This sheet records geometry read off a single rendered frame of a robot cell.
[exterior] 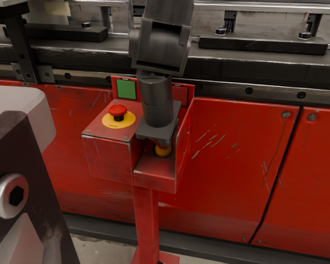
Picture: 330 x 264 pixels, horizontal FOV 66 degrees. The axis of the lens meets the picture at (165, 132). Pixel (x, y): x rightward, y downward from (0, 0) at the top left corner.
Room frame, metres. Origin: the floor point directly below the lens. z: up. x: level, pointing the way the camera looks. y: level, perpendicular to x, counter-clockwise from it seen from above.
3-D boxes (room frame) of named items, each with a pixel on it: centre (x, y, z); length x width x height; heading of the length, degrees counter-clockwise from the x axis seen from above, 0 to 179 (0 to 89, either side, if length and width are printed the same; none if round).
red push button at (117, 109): (0.47, 0.10, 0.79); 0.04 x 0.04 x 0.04
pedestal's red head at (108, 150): (0.47, 0.05, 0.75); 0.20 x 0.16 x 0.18; 74
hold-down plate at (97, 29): (0.77, 0.32, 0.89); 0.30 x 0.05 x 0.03; 79
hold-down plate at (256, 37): (0.66, -0.24, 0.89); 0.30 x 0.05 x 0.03; 79
